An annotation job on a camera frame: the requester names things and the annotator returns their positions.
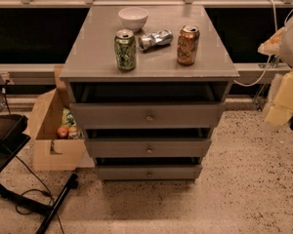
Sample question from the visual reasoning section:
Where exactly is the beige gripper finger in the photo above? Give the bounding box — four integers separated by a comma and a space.
263, 70, 293, 128

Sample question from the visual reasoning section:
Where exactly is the grey drawer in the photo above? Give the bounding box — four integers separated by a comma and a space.
85, 138, 211, 158
70, 102, 225, 130
95, 165, 202, 180

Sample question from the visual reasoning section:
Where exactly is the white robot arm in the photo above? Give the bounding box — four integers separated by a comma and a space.
258, 16, 293, 127

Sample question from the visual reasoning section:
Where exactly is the grey drawer cabinet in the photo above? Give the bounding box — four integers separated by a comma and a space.
61, 5, 238, 167

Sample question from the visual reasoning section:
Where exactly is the grey top drawer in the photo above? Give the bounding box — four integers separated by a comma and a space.
70, 102, 225, 130

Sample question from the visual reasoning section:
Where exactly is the grey bottom drawer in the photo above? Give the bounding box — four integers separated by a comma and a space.
95, 165, 202, 180

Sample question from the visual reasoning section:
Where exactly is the orange soda can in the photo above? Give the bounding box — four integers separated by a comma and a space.
177, 24, 200, 65

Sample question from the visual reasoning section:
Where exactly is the crushed silver can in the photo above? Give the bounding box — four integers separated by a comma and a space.
139, 29, 173, 52

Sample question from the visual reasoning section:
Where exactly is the green soda can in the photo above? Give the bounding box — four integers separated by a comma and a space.
114, 29, 136, 71

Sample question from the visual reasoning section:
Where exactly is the white bowl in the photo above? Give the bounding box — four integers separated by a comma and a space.
118, 7, 148, 31

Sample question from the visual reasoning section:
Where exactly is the small jar in box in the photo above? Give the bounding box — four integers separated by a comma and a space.
68, 127, 81, 139

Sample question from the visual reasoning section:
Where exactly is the green snack bag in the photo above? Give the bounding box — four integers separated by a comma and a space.
62, 108, 76, 128

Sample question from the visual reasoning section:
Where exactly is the red apple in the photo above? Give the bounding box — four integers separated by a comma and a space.
57, 126, 69, 138

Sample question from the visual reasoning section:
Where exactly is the cardboard box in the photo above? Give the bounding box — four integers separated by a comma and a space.
28, 65, 86, 171

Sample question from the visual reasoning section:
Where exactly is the black stand with tray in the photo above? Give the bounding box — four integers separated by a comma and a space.
0, 114, 78, 234

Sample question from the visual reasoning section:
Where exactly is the white cable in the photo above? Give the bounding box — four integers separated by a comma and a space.
233, 0, 293, 88

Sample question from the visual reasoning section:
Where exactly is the black floor cable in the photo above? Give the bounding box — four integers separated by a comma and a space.
0, 139, 66, 234

